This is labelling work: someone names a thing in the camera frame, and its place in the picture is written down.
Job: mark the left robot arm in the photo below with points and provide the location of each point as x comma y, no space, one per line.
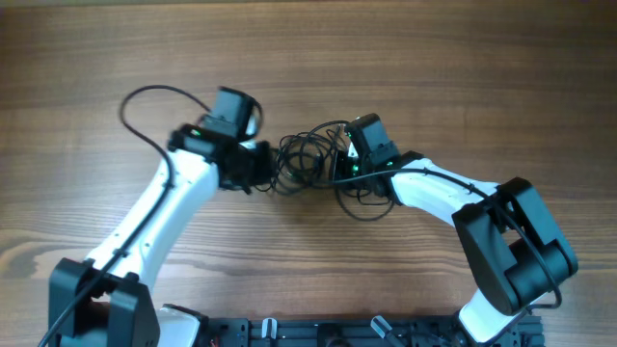
105,299

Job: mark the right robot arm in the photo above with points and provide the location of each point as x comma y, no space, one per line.
517,253

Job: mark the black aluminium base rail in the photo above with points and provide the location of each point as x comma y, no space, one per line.
361,332

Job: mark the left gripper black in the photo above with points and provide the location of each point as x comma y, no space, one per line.
265,166

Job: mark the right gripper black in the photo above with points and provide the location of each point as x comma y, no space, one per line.
341,160

